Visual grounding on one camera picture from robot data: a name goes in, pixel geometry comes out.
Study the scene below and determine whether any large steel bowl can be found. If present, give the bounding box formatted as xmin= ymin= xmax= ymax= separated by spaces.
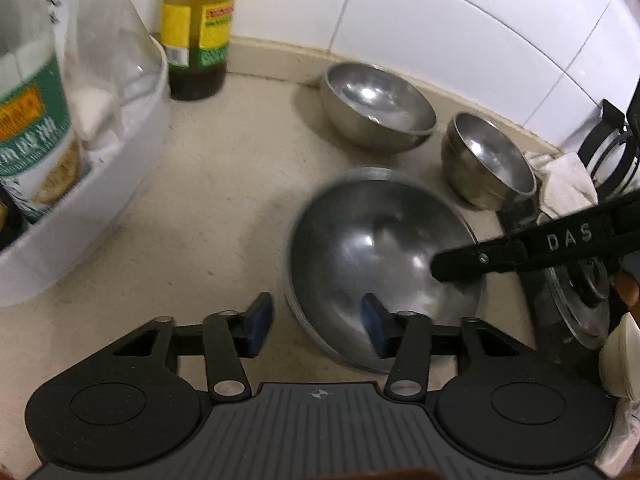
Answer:
xmin=285 ymin=167 xmax=487 ymax=373

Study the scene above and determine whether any medium steel bowl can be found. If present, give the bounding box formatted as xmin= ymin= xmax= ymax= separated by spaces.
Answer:
xmin=319 ymin=62 xmax=437 ymax=155

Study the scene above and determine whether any white dish cloth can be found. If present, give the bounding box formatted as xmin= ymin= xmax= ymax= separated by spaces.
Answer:
xmin=525 ymin=152 xmax=599 ymax=219

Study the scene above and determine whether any steel pot lid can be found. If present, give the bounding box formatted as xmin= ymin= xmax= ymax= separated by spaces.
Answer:
xmin=544 ymin=258 xmax=610 ymax=350

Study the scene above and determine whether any white ceramic cup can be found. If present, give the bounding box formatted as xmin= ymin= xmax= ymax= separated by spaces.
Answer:
xmin=599 ymin=313 xmax=640 ymax=402

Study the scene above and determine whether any small steel bowl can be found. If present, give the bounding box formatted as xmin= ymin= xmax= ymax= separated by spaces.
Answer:
xmin=440 ymin=113 xmax=537 ymax=211

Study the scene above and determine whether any white round tray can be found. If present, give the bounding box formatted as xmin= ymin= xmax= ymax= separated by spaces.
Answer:
xmin=0 ymin=34 xmax=173 ymax=309

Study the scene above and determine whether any green label seasoning jar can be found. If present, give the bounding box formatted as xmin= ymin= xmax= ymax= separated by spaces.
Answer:
xmin=0 ymin=0 xmax=84 ymax=224

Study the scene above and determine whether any clear plastic bag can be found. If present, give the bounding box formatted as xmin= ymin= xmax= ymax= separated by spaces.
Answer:
xmin=64 ymin=0 xmax=163 ymax=148

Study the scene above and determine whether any yellow label oil bottle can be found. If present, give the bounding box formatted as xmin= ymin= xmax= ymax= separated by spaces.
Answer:
xmin=160 ymin=0 xmax=235 ymax=101

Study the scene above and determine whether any black round wall rack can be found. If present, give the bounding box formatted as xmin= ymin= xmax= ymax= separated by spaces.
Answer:
xmin=577 ymin=100 xmax=639 ymax=202

